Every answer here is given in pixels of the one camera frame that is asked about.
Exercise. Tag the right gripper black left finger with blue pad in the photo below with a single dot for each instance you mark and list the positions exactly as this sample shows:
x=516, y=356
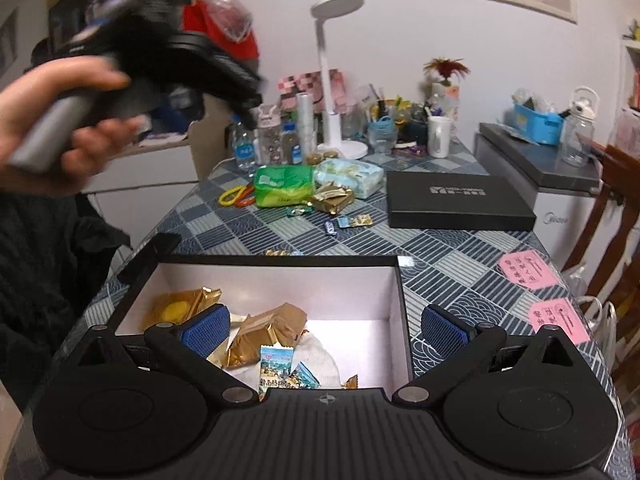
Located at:
x=183, y=349

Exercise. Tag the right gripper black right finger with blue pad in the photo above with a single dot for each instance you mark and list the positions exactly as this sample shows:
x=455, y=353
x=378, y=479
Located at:
x=465, y=350

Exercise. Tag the black box lid with logo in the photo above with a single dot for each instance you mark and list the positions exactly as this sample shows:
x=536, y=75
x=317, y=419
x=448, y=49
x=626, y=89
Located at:
x=428, y=200

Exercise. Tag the person's left hand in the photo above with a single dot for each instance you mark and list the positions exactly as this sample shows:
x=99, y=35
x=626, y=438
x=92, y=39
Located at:
x=47, y=145

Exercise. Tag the yellow snack packet in box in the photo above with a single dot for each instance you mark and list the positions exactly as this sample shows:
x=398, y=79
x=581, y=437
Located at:
x=179, y=307

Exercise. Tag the blue cartoon candy packet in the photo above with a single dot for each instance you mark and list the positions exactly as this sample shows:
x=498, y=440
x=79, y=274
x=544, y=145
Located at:
x=275, y=367

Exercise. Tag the gold snack packet in box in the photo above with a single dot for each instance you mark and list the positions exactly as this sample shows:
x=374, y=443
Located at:
x=281, y=325

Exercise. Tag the red bag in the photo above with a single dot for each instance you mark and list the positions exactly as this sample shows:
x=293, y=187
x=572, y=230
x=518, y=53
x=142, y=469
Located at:
x=227, y=23

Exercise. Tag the black open gift box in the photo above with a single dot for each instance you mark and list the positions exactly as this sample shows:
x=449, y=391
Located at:
x=355, y=306

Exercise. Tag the patterned blue tablecloth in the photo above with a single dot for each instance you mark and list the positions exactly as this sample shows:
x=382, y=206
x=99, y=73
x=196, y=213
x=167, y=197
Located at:
x=457, y=270

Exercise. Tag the upper pink sticky note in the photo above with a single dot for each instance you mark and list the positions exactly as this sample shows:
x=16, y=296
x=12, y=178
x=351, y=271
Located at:
x=528, y=269

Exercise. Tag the pink sticky note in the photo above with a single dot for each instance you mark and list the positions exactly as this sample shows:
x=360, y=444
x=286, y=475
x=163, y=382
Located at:
x=558, y=312
x=528, y=269

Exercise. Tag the lower pink sticky note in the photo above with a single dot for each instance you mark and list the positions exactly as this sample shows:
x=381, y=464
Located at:
x=558, y=312

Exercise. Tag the small water bottle blue label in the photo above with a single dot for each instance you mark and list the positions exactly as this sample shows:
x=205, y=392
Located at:
x=243, y=146

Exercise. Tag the yellow orange scissors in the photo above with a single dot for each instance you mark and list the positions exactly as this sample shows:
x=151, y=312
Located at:
x=239, y=197

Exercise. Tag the black jacket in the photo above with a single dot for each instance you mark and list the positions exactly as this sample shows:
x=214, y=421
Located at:
x=55, y=256

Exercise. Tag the small blue candy on table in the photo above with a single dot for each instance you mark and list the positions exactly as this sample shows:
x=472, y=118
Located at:
x=344, y=222

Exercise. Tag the white Midea freezer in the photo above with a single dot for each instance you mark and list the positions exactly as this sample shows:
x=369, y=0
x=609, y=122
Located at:
x=560, y=195

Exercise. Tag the gold snack packet on table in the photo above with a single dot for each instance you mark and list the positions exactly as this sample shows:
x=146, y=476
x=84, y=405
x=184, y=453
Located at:
x=331, y=199

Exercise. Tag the light blue tissue pack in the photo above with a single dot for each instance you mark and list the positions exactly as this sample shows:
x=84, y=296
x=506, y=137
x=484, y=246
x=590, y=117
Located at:
x=362, y=178

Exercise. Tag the white mug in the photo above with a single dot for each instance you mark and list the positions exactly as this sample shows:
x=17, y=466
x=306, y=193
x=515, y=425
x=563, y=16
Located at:
x=439, y=136

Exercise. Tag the clear glass bowl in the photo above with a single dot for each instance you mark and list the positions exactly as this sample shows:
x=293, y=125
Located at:
x=382, y=135

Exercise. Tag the blue plastic basket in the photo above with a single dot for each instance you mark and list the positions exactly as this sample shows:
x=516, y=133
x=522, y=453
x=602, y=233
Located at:
x=538, y=127

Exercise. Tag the wooden chair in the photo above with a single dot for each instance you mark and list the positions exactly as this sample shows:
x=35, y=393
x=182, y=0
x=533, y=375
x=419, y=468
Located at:
x=611, y=302

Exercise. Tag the clear plastic water jug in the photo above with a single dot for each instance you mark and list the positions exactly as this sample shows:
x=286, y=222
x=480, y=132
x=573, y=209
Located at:
x=578, y=126

